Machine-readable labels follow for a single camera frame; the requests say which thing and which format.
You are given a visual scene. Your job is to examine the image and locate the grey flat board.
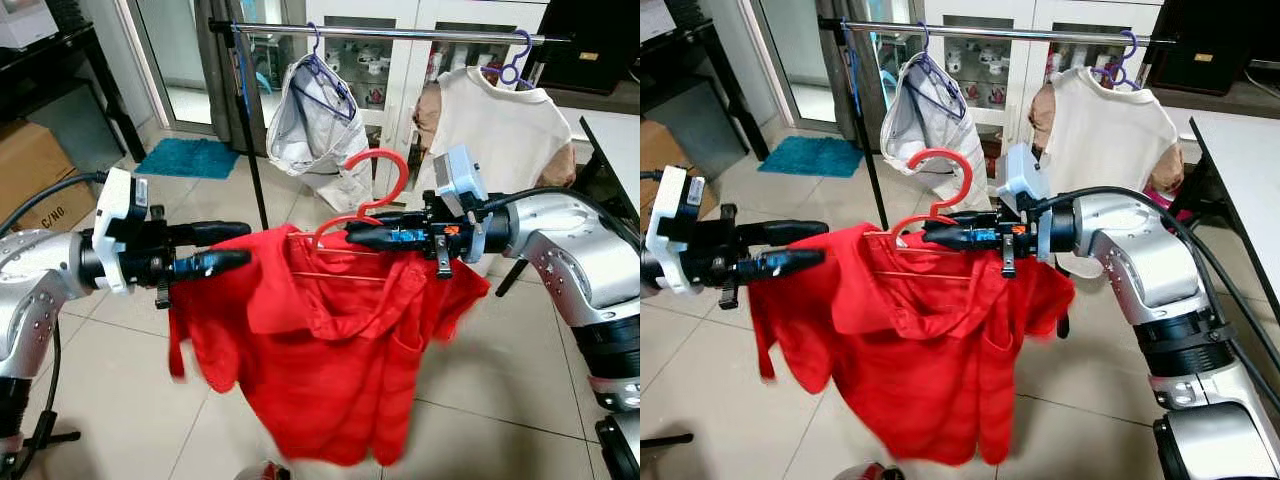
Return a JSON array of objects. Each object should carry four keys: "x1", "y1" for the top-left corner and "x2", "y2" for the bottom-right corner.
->
[
  {"x1": 660, "y1": 90, "x2": 746, "y2": 166},
  {"x1": 28, "y1": 92, "x2": 126, "y2": 173}
]

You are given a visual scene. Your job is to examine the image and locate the white box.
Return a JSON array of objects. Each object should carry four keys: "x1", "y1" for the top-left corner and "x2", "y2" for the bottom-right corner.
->
[
  {"x1": 0, "y1": 0, "x2": 59, "y2": 49},
  {"x1": 640, "y1": 0, "x2": 673, "y2": 43}
]

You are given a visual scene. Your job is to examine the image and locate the teal floor mat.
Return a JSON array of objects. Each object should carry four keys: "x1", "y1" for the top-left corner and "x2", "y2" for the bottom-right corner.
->
[
  {"x1": 757, "y1": 135, "x2": 851, "y2": 179},
  {"x1": 133, "y1": 137, "x2": 243, "y2": 181}
]

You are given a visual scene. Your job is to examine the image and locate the large black speaker cabinet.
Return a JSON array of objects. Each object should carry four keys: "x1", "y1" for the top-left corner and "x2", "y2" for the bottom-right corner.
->
[
  {"x1": 1145, "y1": 0, "x2": 1280, "y2": 96},
  {"x1": 535, "y1": 0, "x2": 641, "y2": 96}
]

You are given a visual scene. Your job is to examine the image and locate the red plastic hanger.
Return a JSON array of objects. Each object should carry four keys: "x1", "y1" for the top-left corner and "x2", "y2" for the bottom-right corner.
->
[
  {"x1": 865, "y1": 148, "x2": 973, "y2": 283},
  {"x1": 285, "y1": 148, "x2": 411, "y2": 283}
]

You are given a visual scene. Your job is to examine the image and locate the thin blue hanger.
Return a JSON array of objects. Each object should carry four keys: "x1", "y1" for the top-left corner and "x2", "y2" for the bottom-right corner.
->
[
  {"x1": 232, "y1": 25, "x2": 251, "y2": 111},
  {"x1": 845, "y1": 22, "x2": 863, "y2": 116}
]

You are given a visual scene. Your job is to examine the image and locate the printed brown cardboard box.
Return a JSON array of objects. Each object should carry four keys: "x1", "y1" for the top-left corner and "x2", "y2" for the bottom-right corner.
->
[
  {"x1": 640, "y1": 118, "x2": 691, "y2": 206},
  {"x1": 0, "y1": 120, "x2": 98, "y2": 233}
]

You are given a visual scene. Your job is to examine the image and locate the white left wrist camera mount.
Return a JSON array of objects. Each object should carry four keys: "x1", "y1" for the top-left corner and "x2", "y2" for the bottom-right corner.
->
[
  {"x1": 645, "y1": 165, "x2": 707, "y2": 296},
  {"x1": 93, "y1": 167, "x2": 151, "y2": 294}
]

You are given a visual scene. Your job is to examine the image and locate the red polo shirt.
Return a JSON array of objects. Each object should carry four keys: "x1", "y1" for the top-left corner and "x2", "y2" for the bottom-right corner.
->
[
  {"x1": 748, "y1": 222, "x2": 1076, "y2": 468},
  {"x1": 168, "y1": 225, "x2": 491, "y2": 468}
]

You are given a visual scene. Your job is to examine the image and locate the purple plastic hanger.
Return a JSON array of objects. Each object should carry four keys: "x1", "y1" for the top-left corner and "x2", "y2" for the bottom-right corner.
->
[
  {"x1": 895, "y1": 22, "x2": 969, "y2": 123},
  {"x1": 1090, "y1": 30, "x2": 1141, "y2": 91},
  {"x1": 283, "y1": 22, "x2": 358, "y2": 123},
  {"x1": 478, "y1": 30, "x2": 538, "y2": 91}
]

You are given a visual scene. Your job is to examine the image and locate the white table black frame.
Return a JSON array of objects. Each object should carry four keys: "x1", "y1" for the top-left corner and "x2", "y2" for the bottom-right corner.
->
[
  {"x1": 1185, "y1": 105, "x2": 1280, "y2": 336},
  {"x1": 578, "y1": 108, "x2": 641, "y2": 216}
]

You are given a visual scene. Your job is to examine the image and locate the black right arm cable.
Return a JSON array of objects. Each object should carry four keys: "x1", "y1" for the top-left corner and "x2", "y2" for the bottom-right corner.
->
[
  {"x1": 1040, "y1": 185, "x2": 1280, "y2": 376},
  {"x1": 478, "y1": 186, "x2": 641, "y2": 236}
]

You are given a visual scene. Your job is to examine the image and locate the glass sliding door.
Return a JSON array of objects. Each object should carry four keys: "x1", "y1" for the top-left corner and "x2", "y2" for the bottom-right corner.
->
[
  {"x1": 125, "y1": 0, "x2": 216, "y2": 136},
  {"x1": 750, "y1": 0, "x2": 831, "y2": 131}
]

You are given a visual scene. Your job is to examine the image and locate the dark grey curtain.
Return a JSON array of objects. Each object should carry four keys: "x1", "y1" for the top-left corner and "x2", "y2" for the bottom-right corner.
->
[
  {"x1": 815, "y1": 0, "x2": 906, "y2": 151},
  {"x1": 195, "y1": 0, "x2": 291, "y2": 153}
]

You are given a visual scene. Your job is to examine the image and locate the white shorts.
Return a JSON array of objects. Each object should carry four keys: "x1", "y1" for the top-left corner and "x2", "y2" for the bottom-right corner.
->
[
  {"x1": 880, "y1": 52, "x2": 986, "y2": 211},
  {"x1": 265, "y1": 55, "x2": 373, "y2": 213}
]

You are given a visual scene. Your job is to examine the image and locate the chrome clothes rack black stand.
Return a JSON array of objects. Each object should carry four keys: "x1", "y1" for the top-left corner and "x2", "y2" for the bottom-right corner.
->
[
  {"x1": 208, "y1": 18, "x2": 573, "y2": 233},
  {"x1": 818, "y1": 15, "x2": 1179, "y2": 231}
]

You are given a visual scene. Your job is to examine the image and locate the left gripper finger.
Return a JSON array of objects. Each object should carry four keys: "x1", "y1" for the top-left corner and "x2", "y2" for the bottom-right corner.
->
[
  {"x1": 742, "y1": 220, "x2": 829, "y2": 248},
  {"x1": 168, "y1": 221, "x2": 251, "y2": 248},
  {"x1": 746, "y1": 250, "x2": 827, "y2": 283},
  {"x1": 172, "y1": 250, "x2": 253, "y2": 282}
]

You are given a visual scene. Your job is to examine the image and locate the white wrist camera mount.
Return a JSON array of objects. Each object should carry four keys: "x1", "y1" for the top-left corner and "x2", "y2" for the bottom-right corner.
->
[
  {"x1": 93, "y1": 167, "x2": 151, "y2": 294},
  {"x1": 432, "y1": 145, "x2": 491, "y2": 263},
  {"x1": 995, "y1": 143, "x2": 1053, "y2": 263},
  {"x1": 645, "y1": 165, "x2": 707, "y2": 296}
]

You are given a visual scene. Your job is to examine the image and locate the white t-shirt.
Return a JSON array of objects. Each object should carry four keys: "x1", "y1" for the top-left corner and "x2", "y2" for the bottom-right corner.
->
[
  {"x1": 1040, "y1": 65, "x2": 1181, "y2": 196},
  {"x1": 415, "y1": 68, "x2": 573, "y2": 201}
]

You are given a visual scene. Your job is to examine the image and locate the black desk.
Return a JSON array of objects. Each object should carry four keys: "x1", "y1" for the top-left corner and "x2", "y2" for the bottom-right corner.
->
[
  {"x1": 0, "y1": 25, "x2": 146, "y2": 161},
  {"x1": 640, "y1": 20, "x2": 771, "y2": 161}
]

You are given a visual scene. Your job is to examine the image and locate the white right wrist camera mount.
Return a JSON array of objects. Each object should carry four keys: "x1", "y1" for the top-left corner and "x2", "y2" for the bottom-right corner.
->
[
  {"x1": 995, "y1": 143, "x2": 1053, "y2": 263},
  {"x1": 432, "y1": 145, "x2": 491, "y2": 263}
]

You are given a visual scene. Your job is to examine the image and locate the white glass-door cabinet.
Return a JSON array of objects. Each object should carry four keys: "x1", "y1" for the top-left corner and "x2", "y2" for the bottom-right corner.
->
[
  {"x1": 285, "y1": 0, "x2": 551, "y2": 161},
  {"x1": 905, "y1": 0, "x2": 1166, "y2": 161}
]

